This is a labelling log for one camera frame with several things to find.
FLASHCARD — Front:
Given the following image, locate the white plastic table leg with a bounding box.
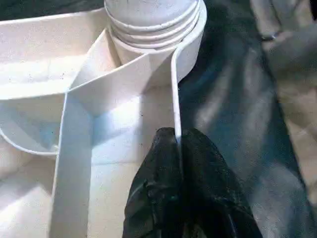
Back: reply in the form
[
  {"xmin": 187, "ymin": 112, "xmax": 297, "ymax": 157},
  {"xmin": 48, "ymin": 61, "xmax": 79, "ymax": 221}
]
[{"xmin": 103, "ymin": 0, "xmax": 202, "ymax": 50}]

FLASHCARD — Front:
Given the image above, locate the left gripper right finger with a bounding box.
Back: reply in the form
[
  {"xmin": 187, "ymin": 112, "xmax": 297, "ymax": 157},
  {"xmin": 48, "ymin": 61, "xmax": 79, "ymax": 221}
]
[{"xmin": 180, "ymin": 127, "xmax": 264, "ymax": 238}]

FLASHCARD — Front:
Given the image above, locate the white plastic table top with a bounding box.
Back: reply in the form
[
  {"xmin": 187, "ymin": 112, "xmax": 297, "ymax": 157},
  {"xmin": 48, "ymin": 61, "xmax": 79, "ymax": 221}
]
[{"xmin": 0, "ymin": 0, "xmax": 208, "ymax": 238}]

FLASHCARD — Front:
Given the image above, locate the black work mat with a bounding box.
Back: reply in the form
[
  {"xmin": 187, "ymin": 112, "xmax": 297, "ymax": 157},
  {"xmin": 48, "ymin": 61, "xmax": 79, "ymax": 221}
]
[{"xmin": 0, "ymin": 0, "xmax": 315, "ymax": 238}]

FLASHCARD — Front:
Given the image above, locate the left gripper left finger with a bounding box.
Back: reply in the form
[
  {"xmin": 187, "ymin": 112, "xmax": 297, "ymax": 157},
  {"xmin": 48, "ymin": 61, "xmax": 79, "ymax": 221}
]
[{"xmin": 122, "ymin": 126, "xmax": 185, "ymax": 238}]

